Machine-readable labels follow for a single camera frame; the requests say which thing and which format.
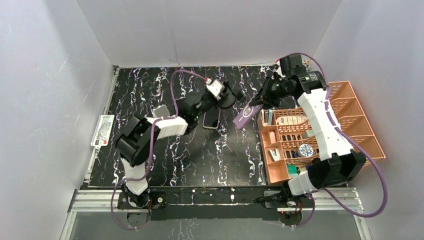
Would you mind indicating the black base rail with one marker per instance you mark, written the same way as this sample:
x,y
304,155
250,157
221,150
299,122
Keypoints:
x,y
266,203

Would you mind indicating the orange desk organizer tray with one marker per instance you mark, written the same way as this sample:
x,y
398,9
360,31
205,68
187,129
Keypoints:
x,y
281,132

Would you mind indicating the green eraser block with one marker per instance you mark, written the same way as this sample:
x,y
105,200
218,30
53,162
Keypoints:
x,y
292,171

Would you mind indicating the white label card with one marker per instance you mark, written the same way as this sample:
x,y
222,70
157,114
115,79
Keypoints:
x,y
102,131

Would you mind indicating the round blue white tin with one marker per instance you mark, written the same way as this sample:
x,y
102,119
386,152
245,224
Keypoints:
x,y
305,151

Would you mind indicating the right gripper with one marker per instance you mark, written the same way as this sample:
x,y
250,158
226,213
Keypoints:
x,y
261,96

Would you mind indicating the black round phone stand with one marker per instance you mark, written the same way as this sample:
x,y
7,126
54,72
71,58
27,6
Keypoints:
x,y
227,98

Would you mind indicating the orange mesh file rack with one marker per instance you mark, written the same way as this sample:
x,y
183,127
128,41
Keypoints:
x,y
339,122

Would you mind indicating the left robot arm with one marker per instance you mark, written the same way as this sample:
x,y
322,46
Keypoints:
x,y
136,141

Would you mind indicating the phone with pink case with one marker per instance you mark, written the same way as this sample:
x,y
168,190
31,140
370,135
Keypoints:
x,y
211,118

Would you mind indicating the phone with purple clear case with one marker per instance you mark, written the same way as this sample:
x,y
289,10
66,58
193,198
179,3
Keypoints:
x,y
245,115

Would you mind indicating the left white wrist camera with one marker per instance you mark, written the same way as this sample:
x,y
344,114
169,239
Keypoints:
x,y
215,87

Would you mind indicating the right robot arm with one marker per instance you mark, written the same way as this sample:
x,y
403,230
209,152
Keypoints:
x,y
338,162

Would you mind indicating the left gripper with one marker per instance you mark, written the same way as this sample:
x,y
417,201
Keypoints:
x,y
215,101

